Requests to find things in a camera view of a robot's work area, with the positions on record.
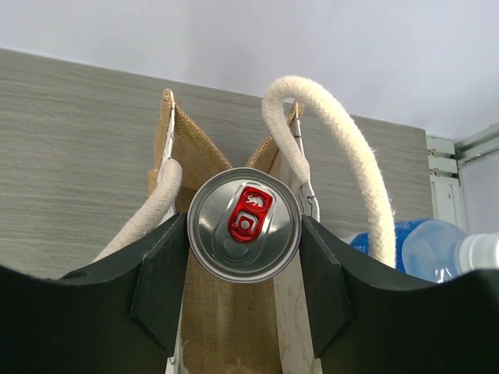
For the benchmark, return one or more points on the Pocari Sweat plastic bottle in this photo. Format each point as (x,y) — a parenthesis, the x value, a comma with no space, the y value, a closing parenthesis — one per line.
(438,251)

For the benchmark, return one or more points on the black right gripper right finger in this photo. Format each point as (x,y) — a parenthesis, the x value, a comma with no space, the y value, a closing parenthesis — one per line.
(366,317)

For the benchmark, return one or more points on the aluminium frame rail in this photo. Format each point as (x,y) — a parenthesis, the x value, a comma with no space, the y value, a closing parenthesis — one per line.
(464,180)

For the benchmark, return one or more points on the burlap canvas tote bag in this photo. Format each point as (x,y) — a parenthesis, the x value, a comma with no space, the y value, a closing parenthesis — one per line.
(244,305)

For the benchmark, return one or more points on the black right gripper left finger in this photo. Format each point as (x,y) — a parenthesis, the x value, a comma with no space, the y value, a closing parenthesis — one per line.
(119,314)

